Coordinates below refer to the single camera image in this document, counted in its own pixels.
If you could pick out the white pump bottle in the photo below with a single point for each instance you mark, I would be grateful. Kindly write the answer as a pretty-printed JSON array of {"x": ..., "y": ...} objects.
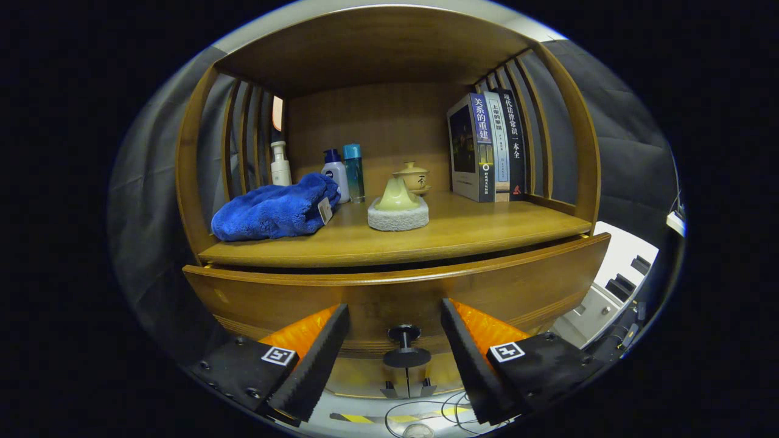
[{"x": 280, "y": 167}]

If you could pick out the teal glass bottle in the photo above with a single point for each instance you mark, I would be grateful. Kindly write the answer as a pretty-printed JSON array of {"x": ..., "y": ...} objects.
[{"x": 354, "y": 173}]

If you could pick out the wooden drawer with black knob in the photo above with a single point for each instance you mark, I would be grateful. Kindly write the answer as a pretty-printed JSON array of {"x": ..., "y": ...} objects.
[{"x": 395, "y": 292}]

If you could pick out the white power strip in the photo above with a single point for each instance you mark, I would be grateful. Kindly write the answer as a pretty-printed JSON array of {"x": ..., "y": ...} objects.
[{"x": 675, "y": 222}]

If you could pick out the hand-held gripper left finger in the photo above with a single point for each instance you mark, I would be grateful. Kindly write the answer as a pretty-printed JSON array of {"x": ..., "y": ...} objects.
[{"x": 319, "y": 359}]

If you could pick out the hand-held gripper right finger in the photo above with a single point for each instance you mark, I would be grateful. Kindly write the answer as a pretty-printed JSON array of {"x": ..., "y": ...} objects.
[{"x": 468, "y": 362}]

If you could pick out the white spine book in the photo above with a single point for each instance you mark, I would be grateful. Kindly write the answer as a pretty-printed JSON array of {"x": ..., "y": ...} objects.
[{"x": 499, "y": 146}]

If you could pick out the wooden cabinet frame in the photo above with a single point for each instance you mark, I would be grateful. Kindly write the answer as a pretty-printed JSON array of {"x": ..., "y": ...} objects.
[{"x": 377, "y": 121}]

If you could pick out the black spine book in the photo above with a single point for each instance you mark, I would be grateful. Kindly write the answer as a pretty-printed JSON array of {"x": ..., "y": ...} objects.
[{"x": 516, "y": 146}]

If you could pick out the white table surface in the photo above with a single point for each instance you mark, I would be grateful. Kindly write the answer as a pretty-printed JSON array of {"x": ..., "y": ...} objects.
[{"x": 614, "y": 249}]

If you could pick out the wooden countertop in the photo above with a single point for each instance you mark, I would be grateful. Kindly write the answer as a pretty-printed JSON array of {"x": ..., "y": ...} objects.
[{"x": 389, "y": 240}]

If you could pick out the yellow black floor tape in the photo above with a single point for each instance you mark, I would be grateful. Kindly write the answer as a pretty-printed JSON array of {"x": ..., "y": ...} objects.
[{"x": 359, "y": 418}]

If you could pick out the grey equipment box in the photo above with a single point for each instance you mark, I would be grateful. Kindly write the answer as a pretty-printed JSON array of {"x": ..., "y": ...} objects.
[{"x": 587, "y": 316}]

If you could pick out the black block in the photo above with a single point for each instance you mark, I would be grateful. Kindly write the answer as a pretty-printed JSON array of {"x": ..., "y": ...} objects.
[
  {"x": 621, "y": 286},
  {"x": 641, "y": 264}
]

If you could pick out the beige lidded teacup with saucer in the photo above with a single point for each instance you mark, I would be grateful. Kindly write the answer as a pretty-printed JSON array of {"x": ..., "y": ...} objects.
[{"x": 414, "y": 177}]

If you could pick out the yellow mountain-shaped ornament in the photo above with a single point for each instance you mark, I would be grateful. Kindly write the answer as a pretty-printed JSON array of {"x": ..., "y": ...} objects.
[{"x": 398, "y": 198}]

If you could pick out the blue spine book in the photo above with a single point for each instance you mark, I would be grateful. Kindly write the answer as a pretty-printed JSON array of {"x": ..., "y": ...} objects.
[{"x": 468, "y": 152}]

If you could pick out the blue fluffy towel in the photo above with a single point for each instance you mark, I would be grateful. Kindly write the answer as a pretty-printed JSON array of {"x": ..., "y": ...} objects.
[{"x": 274, "y": 210}]

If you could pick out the white bottle with blue cap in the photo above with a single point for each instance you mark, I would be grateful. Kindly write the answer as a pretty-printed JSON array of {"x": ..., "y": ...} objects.
[{"x": 336, "y": 176}]

